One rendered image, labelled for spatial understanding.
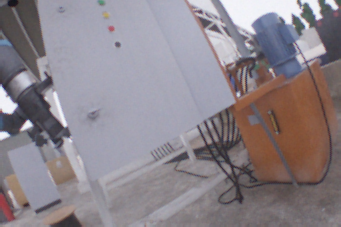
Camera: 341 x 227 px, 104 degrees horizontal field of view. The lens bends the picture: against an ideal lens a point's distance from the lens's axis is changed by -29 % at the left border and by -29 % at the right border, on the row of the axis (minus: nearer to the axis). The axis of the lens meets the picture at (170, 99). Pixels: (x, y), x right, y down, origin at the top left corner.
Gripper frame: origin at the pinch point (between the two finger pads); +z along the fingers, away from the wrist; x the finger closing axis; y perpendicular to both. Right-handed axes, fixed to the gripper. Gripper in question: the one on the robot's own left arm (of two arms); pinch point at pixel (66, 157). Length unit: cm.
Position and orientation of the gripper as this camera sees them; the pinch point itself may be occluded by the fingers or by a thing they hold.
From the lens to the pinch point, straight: 89.2
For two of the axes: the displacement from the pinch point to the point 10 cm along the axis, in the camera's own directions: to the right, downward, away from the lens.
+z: 7.4, 6.7, 0.4
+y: 5.7, -6.6, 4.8
